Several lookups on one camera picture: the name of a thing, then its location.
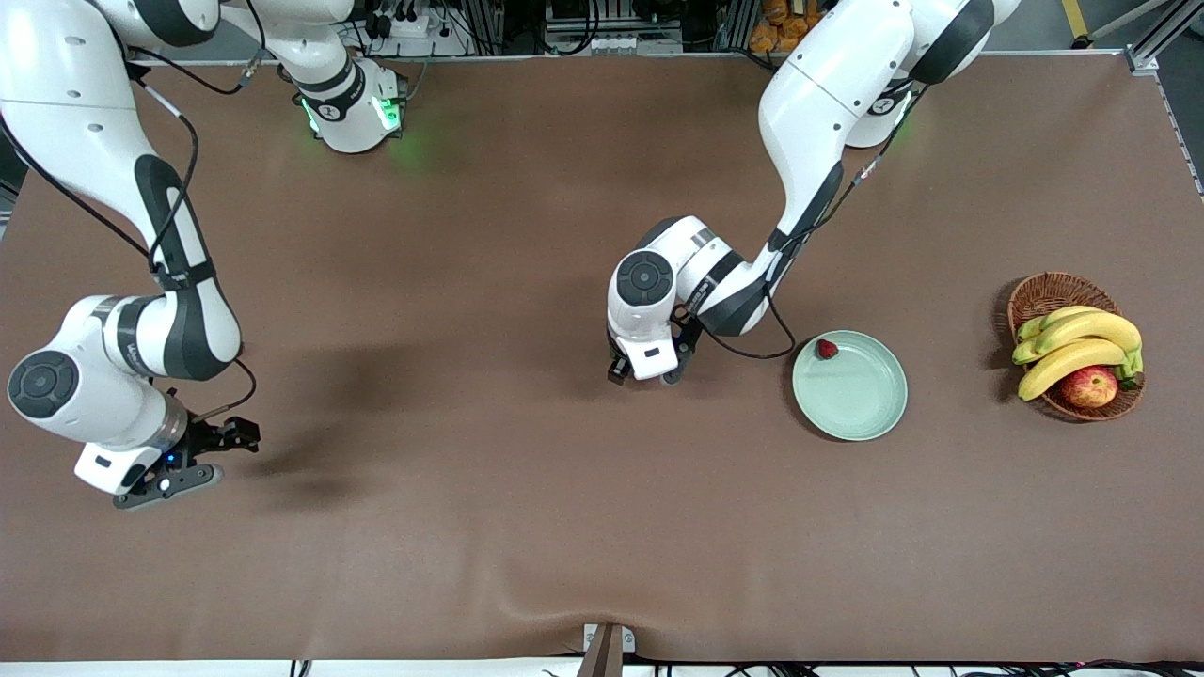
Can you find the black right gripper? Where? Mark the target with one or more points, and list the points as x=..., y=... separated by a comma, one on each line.
x=209, y=438

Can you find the red strawberry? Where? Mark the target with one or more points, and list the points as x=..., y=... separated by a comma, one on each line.
x=827, y=349

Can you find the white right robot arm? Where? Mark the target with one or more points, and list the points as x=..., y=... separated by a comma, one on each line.
x=66, y=94

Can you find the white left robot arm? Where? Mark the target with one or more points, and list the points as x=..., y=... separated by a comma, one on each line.
x=828, y=85

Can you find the pale green round plate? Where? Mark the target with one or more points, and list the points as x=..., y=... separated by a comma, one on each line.
x=856, y=395

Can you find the brown table cloth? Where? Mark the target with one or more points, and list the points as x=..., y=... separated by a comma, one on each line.
x=470, y=235

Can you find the white terminal strip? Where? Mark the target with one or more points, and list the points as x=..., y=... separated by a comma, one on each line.
x=635, y=44

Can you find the black equipment rack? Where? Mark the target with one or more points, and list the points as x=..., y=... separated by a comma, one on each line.
x=527, y=19

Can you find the orange bread rolls pile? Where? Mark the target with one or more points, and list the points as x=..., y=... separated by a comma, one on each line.
x=785, y=28

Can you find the white power strip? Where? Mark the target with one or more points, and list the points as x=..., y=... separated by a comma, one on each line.
x=433, y=28

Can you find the yellow banana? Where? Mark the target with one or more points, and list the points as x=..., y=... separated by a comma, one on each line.
x=1072, y=362
x=1033, y=326
x=1023, y=352
x=1091, y=326

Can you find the brown wicker basket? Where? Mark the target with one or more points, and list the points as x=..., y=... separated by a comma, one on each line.
x=1044, y=291

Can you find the red yellow apple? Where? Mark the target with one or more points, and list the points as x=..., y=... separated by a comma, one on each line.
x=1089, y=387

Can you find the aluminium frame profile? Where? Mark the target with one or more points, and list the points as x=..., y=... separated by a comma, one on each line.
x=1143, y=58

